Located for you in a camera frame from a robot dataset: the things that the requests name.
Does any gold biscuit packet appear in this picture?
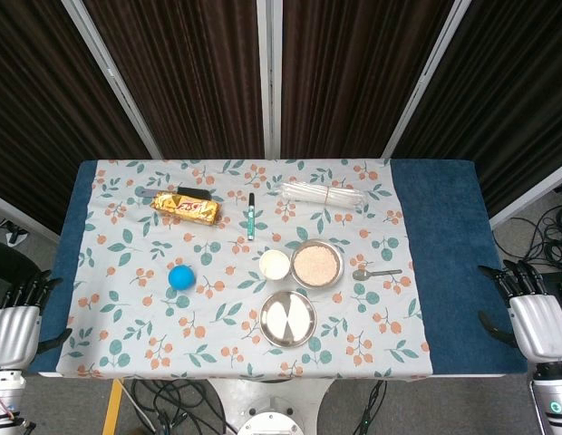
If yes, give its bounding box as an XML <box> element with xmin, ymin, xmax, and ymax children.
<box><xmin>151</xmin><ymin>190</ymin><xmax>222</xmax><ymax>227</ymax></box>

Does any black floor cable bundle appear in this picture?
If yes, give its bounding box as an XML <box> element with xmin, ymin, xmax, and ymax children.
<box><xmin>121</xmin><ymin>379</ymin><xmax>232</xmax><ymax>435</ymax></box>
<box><xmin>493</xmin><ymin>189</ymin><xmax>562</xmax><ymax>273</ymax></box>

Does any yellow floor strip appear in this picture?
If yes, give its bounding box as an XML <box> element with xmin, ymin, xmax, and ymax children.
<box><xmin>102</xmin><ymin>379</ymin><xmax>124</xmax><ymax>435</ymax></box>

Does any floral tablecloth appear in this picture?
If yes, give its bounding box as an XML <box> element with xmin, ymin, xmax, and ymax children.
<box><xmin>53</xmin><ymin>158</ymin><xmax>435</xmax><ymax>381</ymax></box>

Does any steel plate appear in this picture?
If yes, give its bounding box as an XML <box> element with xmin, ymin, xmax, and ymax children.
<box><xmin>258</xmin><ymin>290</ymin><xmax>318</xmax><ymax>349</ymax></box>

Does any white paper cup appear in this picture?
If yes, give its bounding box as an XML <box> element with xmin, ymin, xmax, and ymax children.
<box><xmin>258</xmin><ymin>248</ymin><xmax>292</xmax><ymax>281</ymax></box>

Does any blue ball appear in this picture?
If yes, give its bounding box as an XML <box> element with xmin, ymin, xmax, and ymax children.
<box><xmin>167</xmin><ymin>265</ymin><xmax>198</xmax><ymax>292</ymax></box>

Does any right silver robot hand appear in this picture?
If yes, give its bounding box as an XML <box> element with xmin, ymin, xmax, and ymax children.
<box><xmin>478</xmin><ymin>258</ymin><xmax>562</xmax><ymax>363</ymax></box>

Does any dark brown partition screen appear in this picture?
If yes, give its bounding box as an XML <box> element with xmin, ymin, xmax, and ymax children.
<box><xmin>63</xmin><ymin>0</ymin><xmax>271</xmax><ymax>160</ymax></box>
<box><xmin>267</xmin><ymin>0</ymin><xmax>468</xmax><ymax>160</ymax></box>
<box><xmin>383</xmin><ymin>0</ymin><xmax>562</xmax><ymax>227</ymax></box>
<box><xmin>0</xmin><ymin>0</ymin><xmax>160</xmax><ymax>248</ymax></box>

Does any blue table cover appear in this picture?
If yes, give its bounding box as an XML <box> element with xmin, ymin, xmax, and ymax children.
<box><xmin>24</xmin><ymin>158</ymin><xmax>529</xmax><ymax>377</ymax></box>

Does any metal spoon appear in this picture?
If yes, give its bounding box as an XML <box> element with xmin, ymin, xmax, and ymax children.
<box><xmin>352</xmin><ymin>268</ymin><xmax>403</xmax><ymax>282</ymax></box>

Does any green marker pen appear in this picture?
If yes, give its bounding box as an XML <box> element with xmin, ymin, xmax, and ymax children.
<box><xmin>246</xmin><ymin>192</ymin><xmax>257</xmax><ymax>242</ymax></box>

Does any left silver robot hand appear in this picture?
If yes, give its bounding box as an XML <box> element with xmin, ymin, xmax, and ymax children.
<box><xmin>0</xmin><ymin>267</ymin><xmax>73</xmax><ymax>371</ymax></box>

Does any bundle of white straws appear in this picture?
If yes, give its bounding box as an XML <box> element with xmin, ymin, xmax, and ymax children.
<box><xmin>279</xmin><ymin>180</ymin><xmax>368</xmax><ymax>210</ymax></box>

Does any steel bowl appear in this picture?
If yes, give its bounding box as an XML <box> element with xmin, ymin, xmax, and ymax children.
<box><xmin>289</xmin><ymin>238</ymin><xmax>344</xmax><ymax>290</ymax></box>

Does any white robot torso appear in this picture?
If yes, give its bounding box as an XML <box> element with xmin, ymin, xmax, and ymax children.
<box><xmin>208</xmin><ymin>378</ymin><xmax>336</xmax><ymax>435</ymax></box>

